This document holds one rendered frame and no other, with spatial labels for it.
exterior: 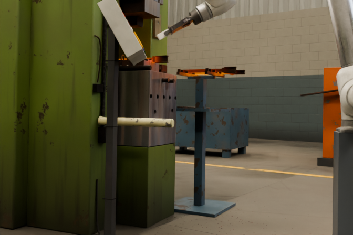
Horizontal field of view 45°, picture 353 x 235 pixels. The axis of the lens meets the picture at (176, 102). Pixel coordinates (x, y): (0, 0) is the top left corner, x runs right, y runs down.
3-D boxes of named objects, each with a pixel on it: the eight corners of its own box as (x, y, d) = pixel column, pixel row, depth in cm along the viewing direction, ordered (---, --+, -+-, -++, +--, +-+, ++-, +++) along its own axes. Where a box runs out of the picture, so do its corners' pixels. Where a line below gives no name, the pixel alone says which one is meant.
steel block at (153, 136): (175, 142, 281) (176, 75, 281) (148, 147, 246) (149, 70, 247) (104, 138, 304) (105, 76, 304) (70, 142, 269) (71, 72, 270)
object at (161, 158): (174, 214, 280) (175, 142, 281) (147, 228, 246) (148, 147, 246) (103, 204, 303) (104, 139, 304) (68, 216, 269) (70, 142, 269)
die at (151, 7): (159, 18, 271) (159, 3, 271) (144, 11, 253) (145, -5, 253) (104, 22, 288) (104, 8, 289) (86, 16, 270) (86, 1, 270)
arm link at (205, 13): (211, 19, 222) (201, 24, 222) (203, 4, 222) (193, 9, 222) (213, 15, 213) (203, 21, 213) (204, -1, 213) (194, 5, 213)
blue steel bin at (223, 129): (248, 153, 676) (248, 108, 677) (230, 158, 604) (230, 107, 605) (180, 148, 733) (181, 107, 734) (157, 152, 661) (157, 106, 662)
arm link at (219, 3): (208, 15, 225) (199, -7, 218) (234, 1, 225) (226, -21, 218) (215, 21, 216) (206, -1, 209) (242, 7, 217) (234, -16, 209)
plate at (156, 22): (161, 38, 300) (161, 14, 300) (155, 36, 291) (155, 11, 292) (158, 39, 300) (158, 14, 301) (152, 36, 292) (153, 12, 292)
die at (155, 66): (158, 73, 271) (159, 60, 271) (143, 71, 252) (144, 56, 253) (103, 74, 288) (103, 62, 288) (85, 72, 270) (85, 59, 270)
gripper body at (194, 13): (203, 20, 213) (186, 29, 213) (201, 23, 222) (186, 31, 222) (195, 7, 214) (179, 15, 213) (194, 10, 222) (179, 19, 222)
